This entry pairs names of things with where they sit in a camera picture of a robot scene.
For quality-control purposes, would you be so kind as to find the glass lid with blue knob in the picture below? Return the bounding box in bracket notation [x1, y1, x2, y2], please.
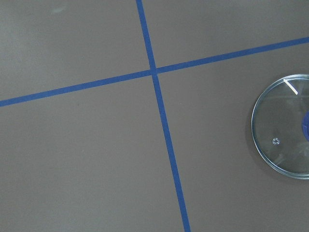
[251, 74, 309, 180]

